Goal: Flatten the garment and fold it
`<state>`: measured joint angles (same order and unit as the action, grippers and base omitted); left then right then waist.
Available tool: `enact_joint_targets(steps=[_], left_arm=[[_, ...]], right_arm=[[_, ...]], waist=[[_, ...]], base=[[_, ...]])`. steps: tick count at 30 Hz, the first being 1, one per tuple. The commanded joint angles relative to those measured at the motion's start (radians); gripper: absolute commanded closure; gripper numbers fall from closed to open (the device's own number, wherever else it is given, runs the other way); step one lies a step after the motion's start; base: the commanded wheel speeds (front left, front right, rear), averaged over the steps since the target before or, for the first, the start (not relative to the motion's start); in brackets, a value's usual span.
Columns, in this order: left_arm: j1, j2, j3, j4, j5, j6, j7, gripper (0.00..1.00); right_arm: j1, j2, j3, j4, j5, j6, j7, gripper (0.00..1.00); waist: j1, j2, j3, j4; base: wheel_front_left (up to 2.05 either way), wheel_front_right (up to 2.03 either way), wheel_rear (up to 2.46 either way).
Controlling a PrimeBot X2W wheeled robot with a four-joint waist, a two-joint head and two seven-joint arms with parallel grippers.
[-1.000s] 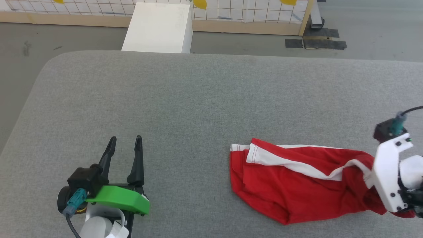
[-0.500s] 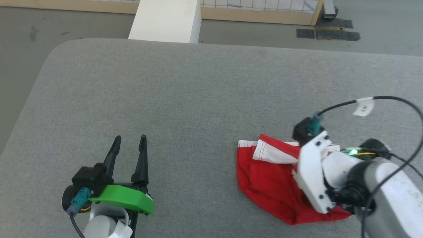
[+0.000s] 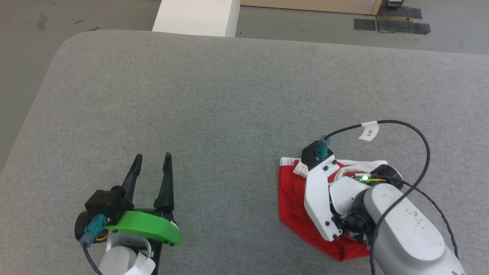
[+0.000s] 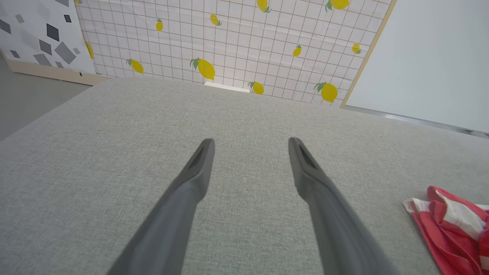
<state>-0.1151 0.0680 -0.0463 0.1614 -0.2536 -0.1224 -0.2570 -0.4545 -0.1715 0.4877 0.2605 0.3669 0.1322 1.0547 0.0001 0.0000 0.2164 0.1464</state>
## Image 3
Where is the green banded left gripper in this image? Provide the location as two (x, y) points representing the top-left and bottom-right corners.
(105, 153), (181, 275)

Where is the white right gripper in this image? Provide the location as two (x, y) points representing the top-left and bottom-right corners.
(304, 155), (373, 242)

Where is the red garment with white stripe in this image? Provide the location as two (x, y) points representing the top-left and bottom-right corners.
(278, 157), (389, 262)

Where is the white rectangular box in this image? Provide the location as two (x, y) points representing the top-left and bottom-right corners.
(152, 0), (241, 38)

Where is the lemon print partition panel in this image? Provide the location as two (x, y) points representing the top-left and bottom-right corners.
(240, 0), (383, 16)

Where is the white paper cable tag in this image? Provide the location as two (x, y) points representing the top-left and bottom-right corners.
(359, 121), (380, 142)

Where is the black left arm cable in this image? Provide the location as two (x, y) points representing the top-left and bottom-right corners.
(79, 214), (109, 275)

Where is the thin twisted black cable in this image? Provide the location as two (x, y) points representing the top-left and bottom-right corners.
(399, 180), (460, 264)

